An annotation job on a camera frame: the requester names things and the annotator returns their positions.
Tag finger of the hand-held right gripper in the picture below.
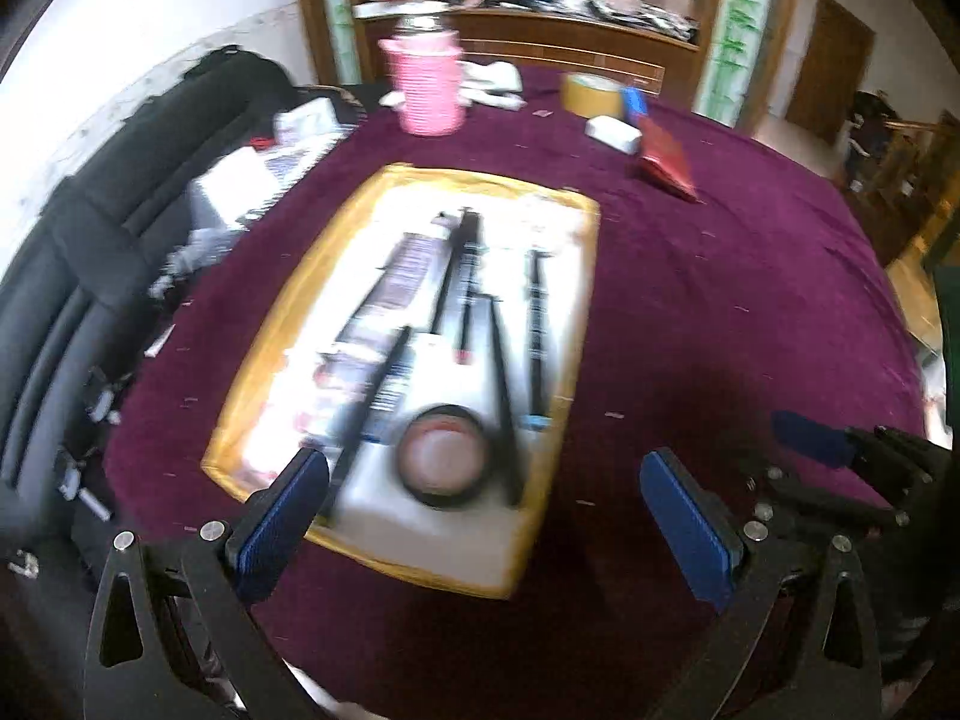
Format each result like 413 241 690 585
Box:
772 411 953 485
739 454 912 541

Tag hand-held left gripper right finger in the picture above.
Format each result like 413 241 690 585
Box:
640 448 884 720

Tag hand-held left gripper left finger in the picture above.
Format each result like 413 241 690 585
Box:
82 446 331 720

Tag yellow-rimmed white tray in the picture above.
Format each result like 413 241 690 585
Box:
201 163 602 601

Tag round black pink jar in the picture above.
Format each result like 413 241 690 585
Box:
395 405 492 509

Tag slim black marker pen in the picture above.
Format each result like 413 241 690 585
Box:
484 296 526 507

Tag blue-tipped black marker pen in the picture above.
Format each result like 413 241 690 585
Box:
523 247 552 428

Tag silver squeeze tube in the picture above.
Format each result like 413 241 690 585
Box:
334 231 455 350

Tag thick black marker pen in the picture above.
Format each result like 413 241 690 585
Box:
427 208 485 335

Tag purple velvet tablecloth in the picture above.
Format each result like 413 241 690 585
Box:
105 64 931 720

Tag black backpack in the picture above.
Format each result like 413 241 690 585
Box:
844 90 901 188

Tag red foil packet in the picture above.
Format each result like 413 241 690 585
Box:
634 116 702 203

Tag bubble wrap sheet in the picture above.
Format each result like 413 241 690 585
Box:
150 139 353 301

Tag black leather sofa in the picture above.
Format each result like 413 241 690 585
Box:
0 45 361 691

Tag small white box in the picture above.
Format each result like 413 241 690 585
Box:
585 115 644 155

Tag wooden door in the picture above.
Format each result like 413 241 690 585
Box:
784 0 878 147

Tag white paper packet red print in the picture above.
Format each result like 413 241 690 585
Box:
274 97 338 147

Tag yellow tape roll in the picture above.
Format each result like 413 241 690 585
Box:
561 73 623 119

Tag bamboo print panel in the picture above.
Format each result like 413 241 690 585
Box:
694 0 785 125
319 0 359 87

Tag pink knitted cup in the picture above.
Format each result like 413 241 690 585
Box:
379 15 467 137

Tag white plush toy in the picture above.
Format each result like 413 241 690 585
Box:
379 60 526 110

